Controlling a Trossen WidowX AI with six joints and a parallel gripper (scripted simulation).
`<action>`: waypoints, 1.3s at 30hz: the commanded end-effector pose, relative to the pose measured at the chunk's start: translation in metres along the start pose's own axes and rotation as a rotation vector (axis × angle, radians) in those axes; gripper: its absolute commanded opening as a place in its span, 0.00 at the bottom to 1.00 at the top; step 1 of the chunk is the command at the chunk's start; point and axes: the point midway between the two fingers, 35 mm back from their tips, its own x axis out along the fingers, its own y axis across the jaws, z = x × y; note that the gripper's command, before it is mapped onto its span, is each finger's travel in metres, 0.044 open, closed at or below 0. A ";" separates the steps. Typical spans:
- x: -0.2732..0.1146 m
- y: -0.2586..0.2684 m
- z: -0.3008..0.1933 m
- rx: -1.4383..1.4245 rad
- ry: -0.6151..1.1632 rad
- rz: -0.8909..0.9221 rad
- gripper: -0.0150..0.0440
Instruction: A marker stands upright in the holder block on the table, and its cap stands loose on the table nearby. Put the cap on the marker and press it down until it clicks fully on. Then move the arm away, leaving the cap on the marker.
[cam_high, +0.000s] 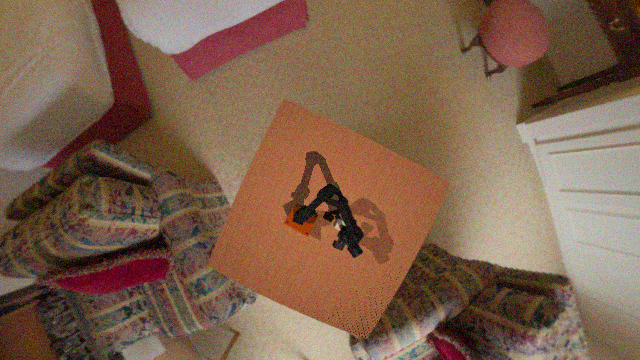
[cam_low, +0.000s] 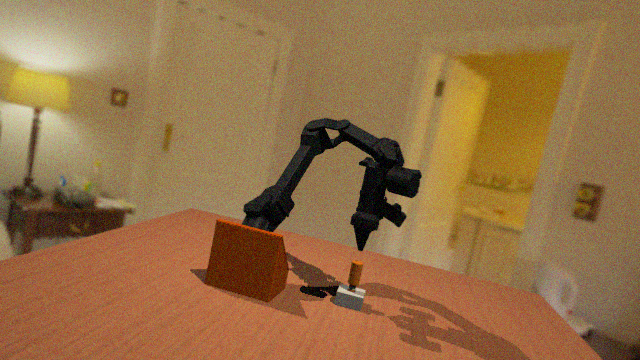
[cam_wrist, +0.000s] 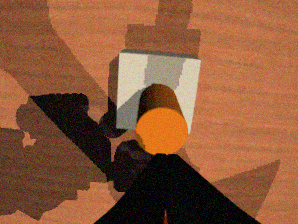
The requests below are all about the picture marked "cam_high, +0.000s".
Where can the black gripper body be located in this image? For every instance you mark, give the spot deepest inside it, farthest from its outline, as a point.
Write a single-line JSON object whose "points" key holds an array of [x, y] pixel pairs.
{"points": [[338, 244]]}

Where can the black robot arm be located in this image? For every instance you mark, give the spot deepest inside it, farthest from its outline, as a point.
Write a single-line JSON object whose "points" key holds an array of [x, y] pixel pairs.
{"points": [[352, 236]]}

